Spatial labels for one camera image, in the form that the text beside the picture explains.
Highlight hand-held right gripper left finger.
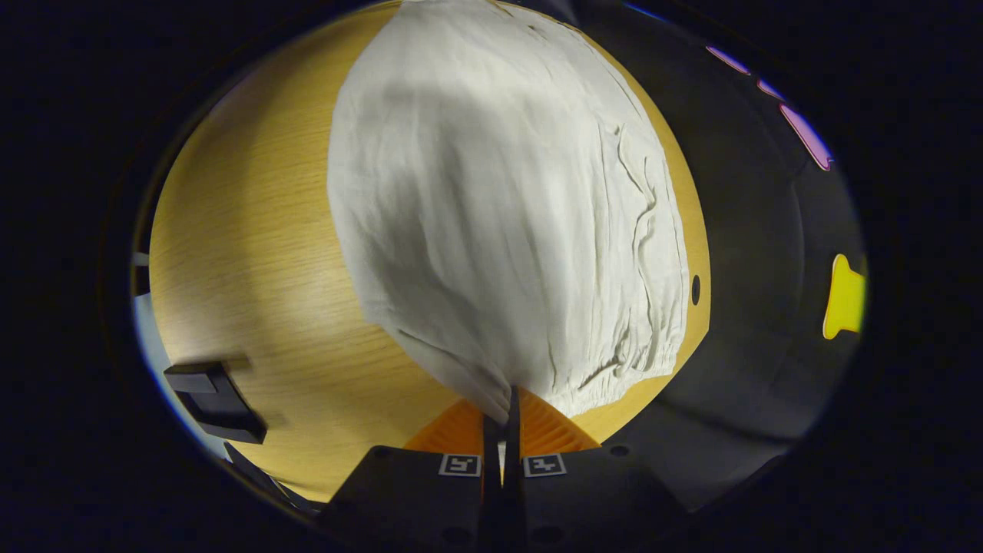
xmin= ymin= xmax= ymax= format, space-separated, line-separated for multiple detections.
xmin=317 ymin=398 xmax=505 ymax=553

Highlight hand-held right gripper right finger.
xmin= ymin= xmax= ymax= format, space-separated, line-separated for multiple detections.
xmin=503 ymin=386 xmax=692 ymax=553

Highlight white jeans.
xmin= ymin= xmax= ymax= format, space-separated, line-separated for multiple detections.
xmin=326 ymin=0 xmax=690 ymax=426

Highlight black backdrop cloth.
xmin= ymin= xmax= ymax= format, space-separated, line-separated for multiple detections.
xmin=538 ymin=0 xmax=869 ymax=514

